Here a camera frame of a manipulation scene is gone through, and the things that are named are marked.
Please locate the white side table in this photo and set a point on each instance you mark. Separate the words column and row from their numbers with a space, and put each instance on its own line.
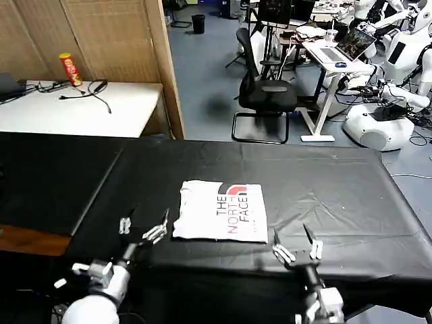
column 84, row 114

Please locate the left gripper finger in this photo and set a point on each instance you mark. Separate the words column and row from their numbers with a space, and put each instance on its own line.
column 124, row 226
column 154, row 234

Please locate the red yellow chips can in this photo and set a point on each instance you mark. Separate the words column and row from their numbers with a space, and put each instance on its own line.
column 71, row 69

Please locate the clear plastic cup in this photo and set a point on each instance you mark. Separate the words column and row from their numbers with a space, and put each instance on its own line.
column 331, row 35

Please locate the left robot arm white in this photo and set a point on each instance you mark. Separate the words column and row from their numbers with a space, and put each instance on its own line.
column 101, row 287

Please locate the dark laptop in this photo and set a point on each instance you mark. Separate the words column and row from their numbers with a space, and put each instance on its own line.
column 10, row 87

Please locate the black tablecloth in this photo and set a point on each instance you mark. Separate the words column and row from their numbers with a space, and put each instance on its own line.
column 50, row 179
column 320, row 189

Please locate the white standing desk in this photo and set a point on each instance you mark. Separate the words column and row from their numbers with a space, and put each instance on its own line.
column 324, row 101

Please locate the black trash bin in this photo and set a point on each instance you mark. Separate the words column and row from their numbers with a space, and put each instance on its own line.
column 198, row 23

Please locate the blue computer mouse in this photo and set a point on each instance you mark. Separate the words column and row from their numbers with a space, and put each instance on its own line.
column 341, row 64

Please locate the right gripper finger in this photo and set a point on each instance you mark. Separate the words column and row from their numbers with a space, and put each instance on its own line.
column 316, row 249
column 283, row 253

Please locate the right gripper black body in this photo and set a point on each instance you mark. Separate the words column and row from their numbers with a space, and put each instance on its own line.
column 312, row 273

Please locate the black office chair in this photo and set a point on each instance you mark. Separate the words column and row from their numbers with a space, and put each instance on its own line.
column 266, row 92

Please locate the silver open laptop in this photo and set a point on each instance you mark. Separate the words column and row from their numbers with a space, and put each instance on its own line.
column 354, row 44

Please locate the wooden folding screen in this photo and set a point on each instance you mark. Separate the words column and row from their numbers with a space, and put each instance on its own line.
column 101, row 37

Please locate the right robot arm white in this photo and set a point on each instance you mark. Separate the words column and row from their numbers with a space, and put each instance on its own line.
column 324, row 307

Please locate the white humanoid robot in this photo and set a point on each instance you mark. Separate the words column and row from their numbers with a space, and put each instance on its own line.
column 362, row 6
column 401, row 54

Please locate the cluttered background desk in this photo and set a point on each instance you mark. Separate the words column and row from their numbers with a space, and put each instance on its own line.
column 324, row 10

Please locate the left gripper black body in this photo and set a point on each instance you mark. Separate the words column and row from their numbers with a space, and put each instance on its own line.
column 130, row 253

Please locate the black monitor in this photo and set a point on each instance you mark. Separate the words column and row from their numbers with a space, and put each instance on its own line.
column 275, row 11

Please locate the white printed t-shirt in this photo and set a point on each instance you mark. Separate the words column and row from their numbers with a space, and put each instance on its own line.
column 219, row 216

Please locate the white cloth bundle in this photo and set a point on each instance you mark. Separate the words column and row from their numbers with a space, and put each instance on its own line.
column 310, row 31

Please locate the black tripod stand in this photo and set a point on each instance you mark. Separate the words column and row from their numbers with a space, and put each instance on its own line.
column 269, row 40

